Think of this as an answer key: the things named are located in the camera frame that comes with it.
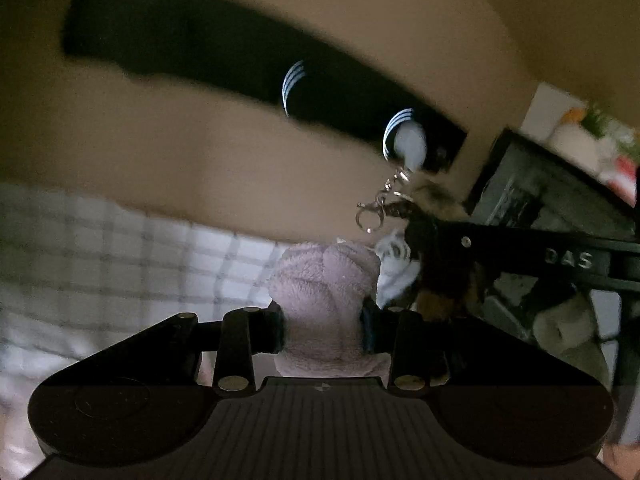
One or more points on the pink plush toy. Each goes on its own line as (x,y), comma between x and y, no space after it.
(325,305)

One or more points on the white plush toy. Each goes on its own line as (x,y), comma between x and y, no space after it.
(395,267)

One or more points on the black framed picture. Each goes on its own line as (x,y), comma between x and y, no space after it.
(540,190)

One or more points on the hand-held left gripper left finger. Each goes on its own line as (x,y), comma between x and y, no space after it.
(276,331)

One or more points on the white printed poster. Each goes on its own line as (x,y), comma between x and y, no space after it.
(585,135)

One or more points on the person's right forearm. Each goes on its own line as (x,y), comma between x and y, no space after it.
(622,462)

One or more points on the black wall panel with lights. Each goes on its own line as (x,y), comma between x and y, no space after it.
(225,55)

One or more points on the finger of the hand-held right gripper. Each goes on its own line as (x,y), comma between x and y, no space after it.
(510,252)

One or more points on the checked bed sheet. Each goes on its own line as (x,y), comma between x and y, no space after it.
(100,260)

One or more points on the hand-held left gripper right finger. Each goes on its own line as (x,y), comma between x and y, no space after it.
(367,332)

